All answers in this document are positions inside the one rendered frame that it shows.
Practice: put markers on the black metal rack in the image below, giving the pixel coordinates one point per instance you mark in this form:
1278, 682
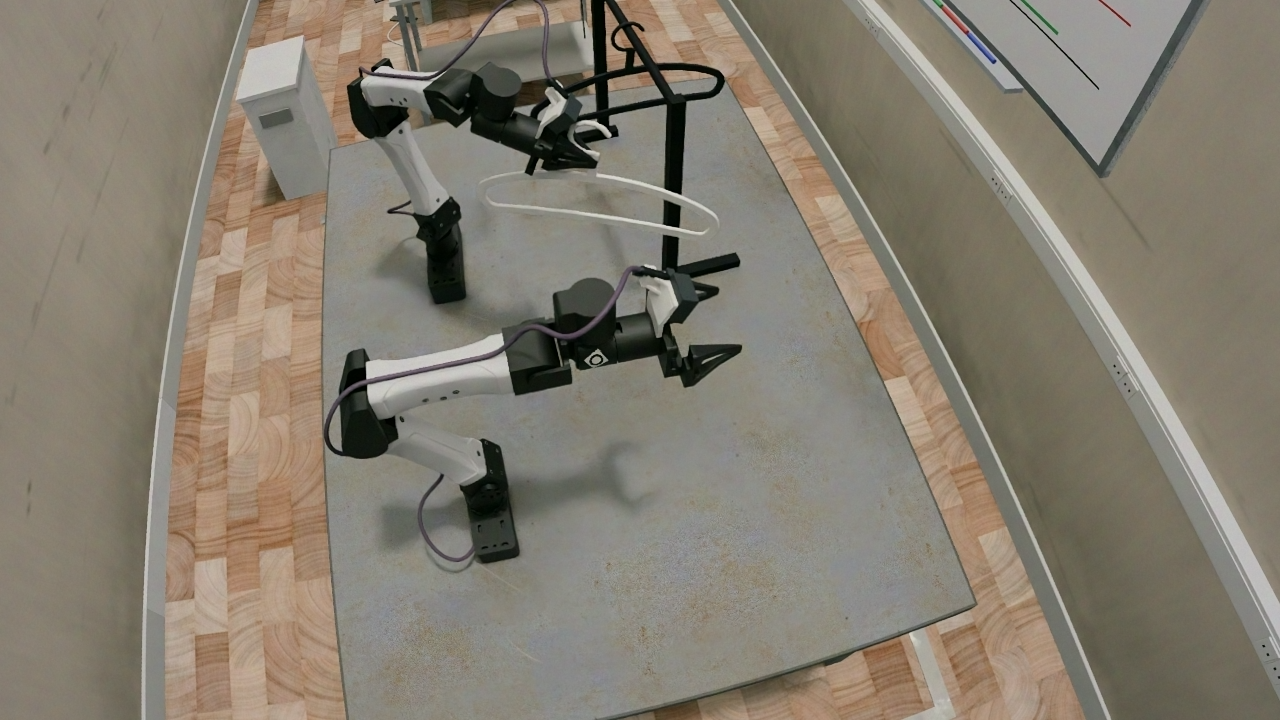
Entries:
674, 143

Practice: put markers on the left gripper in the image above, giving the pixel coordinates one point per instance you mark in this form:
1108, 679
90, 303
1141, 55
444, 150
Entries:
521, 135

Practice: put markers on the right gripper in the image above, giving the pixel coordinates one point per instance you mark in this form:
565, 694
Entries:
647, 334

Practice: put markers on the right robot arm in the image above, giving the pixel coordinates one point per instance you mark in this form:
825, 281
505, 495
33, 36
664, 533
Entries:
394, 386

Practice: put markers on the black clothes hanger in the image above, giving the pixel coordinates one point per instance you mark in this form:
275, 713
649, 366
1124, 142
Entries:
630, 69

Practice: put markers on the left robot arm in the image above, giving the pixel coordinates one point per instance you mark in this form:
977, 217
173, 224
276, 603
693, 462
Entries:
493, 91

